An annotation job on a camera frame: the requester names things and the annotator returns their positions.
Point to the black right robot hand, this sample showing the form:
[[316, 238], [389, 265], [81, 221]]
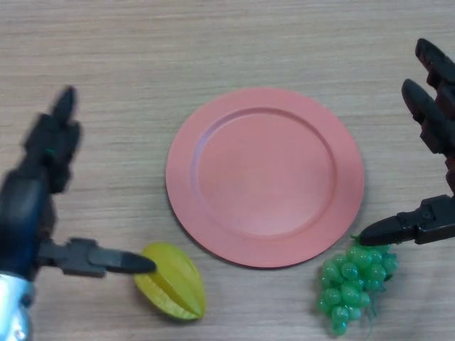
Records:
[[435, 120]]

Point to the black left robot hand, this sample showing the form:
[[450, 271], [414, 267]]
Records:
[[21, 206]]

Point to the yellow starfruit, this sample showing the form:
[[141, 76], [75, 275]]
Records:
[[177, 291]]

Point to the pink round plate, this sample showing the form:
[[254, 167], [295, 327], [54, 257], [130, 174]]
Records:
[[266, 170]]

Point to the green grape bunch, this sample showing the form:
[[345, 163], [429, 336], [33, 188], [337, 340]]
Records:
[[341, 287]]

